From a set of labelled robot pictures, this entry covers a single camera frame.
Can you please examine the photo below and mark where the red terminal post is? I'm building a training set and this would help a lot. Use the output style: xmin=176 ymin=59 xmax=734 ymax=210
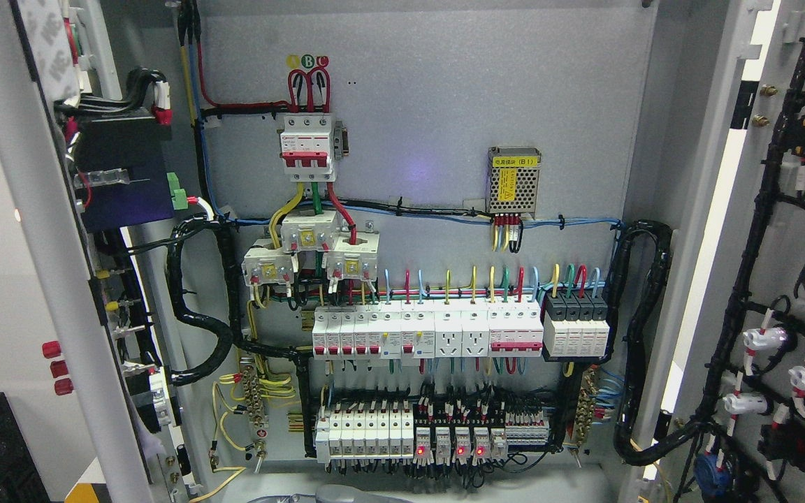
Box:
xmin=41 ymin=340 xmax=74 ymax=397

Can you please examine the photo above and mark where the brass ground bar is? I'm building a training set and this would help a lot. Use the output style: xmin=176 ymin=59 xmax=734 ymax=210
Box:
xmin=239 ymin=356 xmax=269 ymax=442
xmin=570 ymin=365 xmax=600 ymax=451

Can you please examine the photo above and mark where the white red main breaker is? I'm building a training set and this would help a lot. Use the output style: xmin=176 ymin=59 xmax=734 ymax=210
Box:
xmin=278 ymin=112 xmax=349 ymax=184

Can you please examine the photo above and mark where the metal mesh power supply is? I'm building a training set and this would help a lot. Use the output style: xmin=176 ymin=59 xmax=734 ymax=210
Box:
xmin=486 ymin=146 xmax=541 ymax=214

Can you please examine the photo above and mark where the black digital power meter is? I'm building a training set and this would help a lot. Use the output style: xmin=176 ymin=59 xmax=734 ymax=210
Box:
xmin=73 ymin=110 xmax=175 ymax=233

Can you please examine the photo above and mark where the brass right ground bar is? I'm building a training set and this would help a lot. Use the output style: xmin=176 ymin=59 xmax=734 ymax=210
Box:
xmin=570 ymin=365 xmax=600 ymax=451

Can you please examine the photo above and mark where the white fuse holder row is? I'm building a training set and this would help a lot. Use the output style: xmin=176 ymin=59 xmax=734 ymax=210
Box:
xmin=315 ymin=403 xmax=416 ymax=465

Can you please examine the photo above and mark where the white current transformer group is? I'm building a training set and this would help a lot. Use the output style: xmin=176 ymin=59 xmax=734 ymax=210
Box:
xmin=242 ymin=210 xmax=380 ymax=289

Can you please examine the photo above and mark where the black white surge protector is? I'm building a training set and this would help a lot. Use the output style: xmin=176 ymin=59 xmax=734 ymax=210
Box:
xmin=542 ymin=293 xmax=610 ymax=364

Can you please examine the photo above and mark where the black left cable conduit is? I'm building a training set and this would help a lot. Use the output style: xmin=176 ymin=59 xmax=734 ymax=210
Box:
xmin=166 ymin=215 xmax=316 ymax=458

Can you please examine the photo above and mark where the white socket breaker row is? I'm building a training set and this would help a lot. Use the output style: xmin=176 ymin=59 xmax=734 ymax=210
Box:
xmin=311 ymin=298 xmax=543 ymax=366

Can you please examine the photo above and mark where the grey cabinet door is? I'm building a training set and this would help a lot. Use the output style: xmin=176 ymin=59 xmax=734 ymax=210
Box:
xmin=0 ymin=1 xmax=168 ymax=502
xmin=630 ymin=1 xmax=805 ymax=502

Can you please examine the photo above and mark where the brass left ground bar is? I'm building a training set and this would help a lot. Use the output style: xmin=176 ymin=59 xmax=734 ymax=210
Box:
xmin=239 ymin=356 xmax=269 ymax=442

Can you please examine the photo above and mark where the black relay terminal row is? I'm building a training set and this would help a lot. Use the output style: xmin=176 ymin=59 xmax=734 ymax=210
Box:
xmin=412 ymin=388 xmax=551 ymax=468

